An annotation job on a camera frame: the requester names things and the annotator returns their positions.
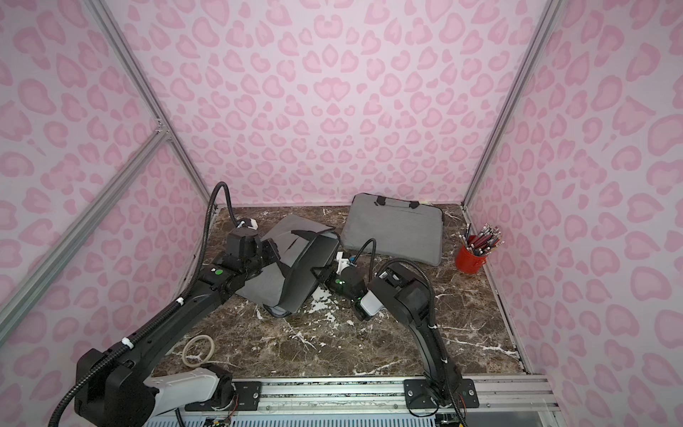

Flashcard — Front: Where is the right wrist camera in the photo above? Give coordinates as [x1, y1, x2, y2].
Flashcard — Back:
[335, 252, 356, 275]

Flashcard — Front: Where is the grey laptop bag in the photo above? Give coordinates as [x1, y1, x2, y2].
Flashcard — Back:
[341, 193, 445, 266]
[237, 215, 340, 318]

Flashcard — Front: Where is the beige coiled cable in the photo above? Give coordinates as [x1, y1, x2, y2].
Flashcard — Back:
[180, 333, 216, 368]

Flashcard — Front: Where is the red pen cup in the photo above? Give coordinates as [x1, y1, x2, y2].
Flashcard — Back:
[455, 244, 488, 274]

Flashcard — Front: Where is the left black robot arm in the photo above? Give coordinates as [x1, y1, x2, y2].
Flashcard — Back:
[60, 228, 280, 426]

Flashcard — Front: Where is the aluminium frame brace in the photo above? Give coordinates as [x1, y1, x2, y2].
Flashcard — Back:
[1, 126, 168, 343]

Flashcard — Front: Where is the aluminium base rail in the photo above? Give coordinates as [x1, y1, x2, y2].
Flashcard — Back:
[98, 373, 567, 427]

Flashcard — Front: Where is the pens bundle in cup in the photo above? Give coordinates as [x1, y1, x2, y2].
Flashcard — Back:
[460, 223, 504, 256]

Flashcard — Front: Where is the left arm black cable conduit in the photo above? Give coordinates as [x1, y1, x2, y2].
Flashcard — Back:
[46, 180, 241, 427]

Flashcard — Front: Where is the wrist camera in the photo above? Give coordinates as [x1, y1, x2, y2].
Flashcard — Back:
[335, 252, 356, 275]
[237, 218, 259, 231]

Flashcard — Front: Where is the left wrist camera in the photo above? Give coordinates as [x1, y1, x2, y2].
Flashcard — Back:
[237, 218, 259, 231]

